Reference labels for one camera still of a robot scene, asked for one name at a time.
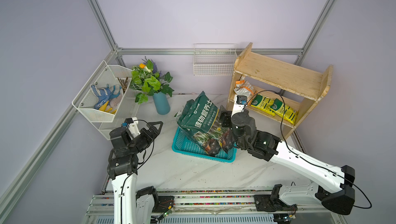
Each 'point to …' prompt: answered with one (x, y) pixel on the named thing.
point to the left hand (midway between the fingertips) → (159, 127)
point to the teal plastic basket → (182, 143)
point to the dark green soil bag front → (198, 122)
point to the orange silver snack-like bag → (242, 88)
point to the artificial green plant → (146, 78)
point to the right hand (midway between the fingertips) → (227, 109)
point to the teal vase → (161, 103)
